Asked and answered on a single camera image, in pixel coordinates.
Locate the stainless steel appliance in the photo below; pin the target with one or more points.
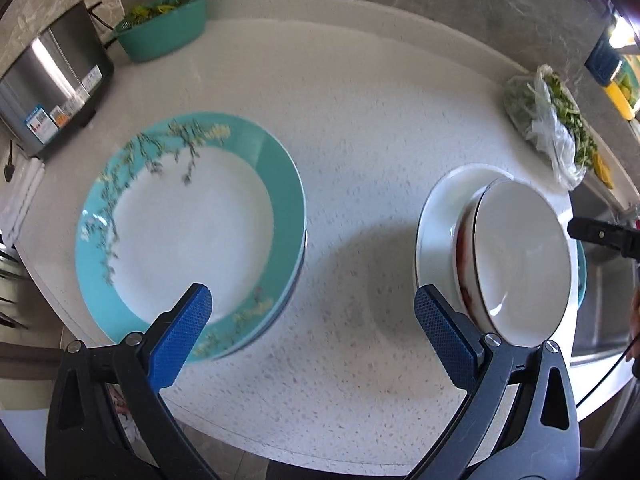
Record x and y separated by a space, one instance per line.
45 85

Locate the dark blue container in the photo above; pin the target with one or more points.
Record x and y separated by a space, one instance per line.
602 60

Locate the teal colander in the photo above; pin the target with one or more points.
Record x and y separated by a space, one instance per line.
165 42

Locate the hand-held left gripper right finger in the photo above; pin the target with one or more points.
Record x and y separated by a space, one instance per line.
445 340

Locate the teal floral plate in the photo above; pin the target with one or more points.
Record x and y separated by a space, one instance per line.
190 220

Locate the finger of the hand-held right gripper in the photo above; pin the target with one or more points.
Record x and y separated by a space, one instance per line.
595 232

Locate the black power plug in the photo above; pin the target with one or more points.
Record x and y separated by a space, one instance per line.
8 170

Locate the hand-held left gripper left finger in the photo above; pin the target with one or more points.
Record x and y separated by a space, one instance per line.
182 340

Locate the steel sink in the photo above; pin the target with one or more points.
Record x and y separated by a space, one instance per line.
600 305

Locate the plastic bag of greens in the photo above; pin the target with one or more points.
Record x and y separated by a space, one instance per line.
545 120

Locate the small yellow object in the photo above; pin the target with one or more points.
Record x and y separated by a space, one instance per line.
603 170

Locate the teal dish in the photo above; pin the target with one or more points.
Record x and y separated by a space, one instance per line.
581 275

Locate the leafy greens in colander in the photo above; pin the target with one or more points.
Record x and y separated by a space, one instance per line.
150 10

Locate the white towel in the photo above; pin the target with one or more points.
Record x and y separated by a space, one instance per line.
22 190

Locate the white plate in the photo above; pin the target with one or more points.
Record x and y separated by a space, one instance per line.
440 220
302 255

